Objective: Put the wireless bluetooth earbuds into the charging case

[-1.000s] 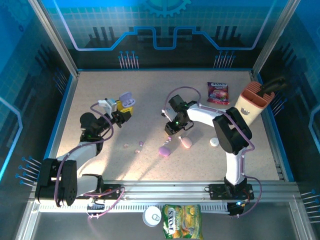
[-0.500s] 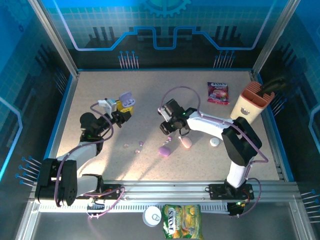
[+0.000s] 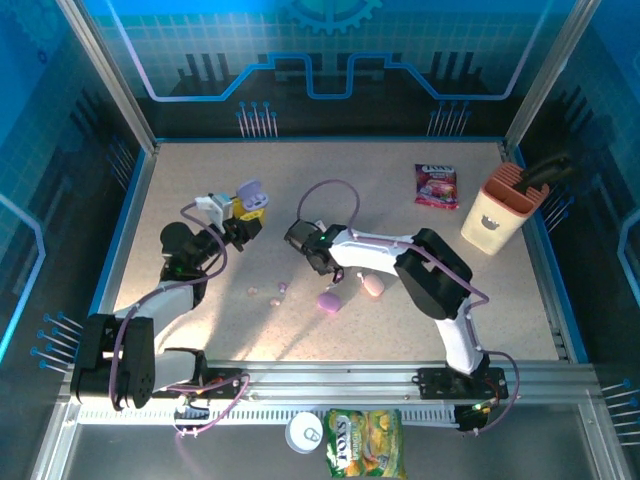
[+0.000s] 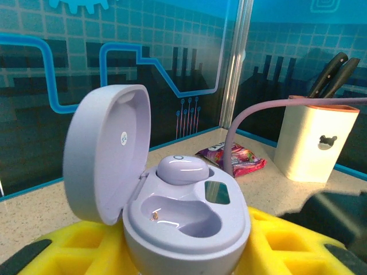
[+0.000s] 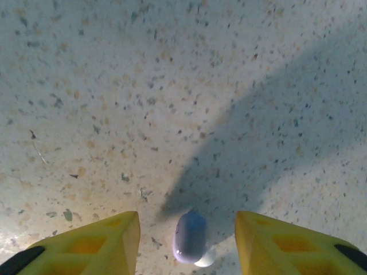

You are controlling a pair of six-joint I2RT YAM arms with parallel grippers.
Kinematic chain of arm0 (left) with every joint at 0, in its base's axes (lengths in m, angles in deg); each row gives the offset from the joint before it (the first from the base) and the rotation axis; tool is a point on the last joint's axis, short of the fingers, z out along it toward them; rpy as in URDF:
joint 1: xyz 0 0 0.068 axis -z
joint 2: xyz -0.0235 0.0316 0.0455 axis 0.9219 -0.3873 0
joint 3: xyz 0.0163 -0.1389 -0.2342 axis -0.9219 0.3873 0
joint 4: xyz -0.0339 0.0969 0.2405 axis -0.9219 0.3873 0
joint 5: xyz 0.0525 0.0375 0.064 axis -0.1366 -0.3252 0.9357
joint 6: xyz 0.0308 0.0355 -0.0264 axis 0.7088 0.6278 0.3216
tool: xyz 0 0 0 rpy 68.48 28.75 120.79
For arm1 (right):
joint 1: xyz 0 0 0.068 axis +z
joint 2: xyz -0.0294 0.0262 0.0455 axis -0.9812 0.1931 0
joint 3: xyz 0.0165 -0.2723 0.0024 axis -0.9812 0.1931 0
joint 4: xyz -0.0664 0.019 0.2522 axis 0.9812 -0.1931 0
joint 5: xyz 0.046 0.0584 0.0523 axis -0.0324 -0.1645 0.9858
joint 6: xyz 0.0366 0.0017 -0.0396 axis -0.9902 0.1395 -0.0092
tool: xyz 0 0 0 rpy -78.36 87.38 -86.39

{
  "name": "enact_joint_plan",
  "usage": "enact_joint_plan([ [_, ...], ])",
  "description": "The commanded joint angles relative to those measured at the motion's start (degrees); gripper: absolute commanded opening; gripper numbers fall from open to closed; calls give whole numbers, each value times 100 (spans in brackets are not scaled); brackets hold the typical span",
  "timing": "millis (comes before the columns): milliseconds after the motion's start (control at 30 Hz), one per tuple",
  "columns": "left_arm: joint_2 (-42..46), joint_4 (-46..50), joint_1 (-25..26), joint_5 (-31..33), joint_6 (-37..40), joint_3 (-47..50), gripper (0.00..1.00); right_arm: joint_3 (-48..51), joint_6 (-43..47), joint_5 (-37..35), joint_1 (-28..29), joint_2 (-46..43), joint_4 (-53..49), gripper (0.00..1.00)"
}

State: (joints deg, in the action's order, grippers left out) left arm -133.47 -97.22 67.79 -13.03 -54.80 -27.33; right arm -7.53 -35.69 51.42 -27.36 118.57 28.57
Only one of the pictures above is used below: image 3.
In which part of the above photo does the purple candy bag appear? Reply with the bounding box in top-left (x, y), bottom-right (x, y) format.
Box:
top-left (413, 163), bottom-right (460, 210)

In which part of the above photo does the green yellow candy bag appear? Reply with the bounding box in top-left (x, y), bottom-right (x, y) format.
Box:
top-left (322, 408), bottom-right (409, 480)

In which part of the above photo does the white round can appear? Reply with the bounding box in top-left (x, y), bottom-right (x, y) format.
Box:
top-left (284, 412), bottom-right (325, 455)

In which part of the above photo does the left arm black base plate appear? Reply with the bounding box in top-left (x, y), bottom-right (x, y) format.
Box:
top-left (151, 366), bottom-right (247, 400)

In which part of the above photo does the aluminium mounting rail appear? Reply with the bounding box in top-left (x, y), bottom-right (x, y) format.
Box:
top-left (59, 360), bottom-right (604, 404)

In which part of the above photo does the black electronics box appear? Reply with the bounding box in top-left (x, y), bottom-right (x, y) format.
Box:
top-left (455, 403), bottom-right (490, 434)

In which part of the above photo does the beige knife block orange top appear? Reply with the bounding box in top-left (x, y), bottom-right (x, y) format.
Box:
top-left (460, 161), bottom-right (551, 257)

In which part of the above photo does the white slotted cable duct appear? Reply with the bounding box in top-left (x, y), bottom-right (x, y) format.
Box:
top-left (77, 405), bottom-right (459, 427)

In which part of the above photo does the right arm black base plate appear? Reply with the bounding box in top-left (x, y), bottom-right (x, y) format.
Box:
top-left (416, 366), bottom-right (510, 401)

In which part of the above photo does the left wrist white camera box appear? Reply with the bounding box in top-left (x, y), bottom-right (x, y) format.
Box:
top-left (194, 192), bottom-right (235, 232)

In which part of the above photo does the lavender blue earbud case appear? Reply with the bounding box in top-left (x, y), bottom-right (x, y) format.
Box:
top-left (235, 179), bottom-right (270, 211)

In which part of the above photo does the aluminium frame post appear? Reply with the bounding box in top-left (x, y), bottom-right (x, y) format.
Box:
top-left (55, 0), bottom-right (161, 156)
top-left (502, 0), bottom-right (604, 154)

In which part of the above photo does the black knife handle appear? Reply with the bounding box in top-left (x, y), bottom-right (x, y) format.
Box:
top-left (516, 154), bottom-right (574, 195)

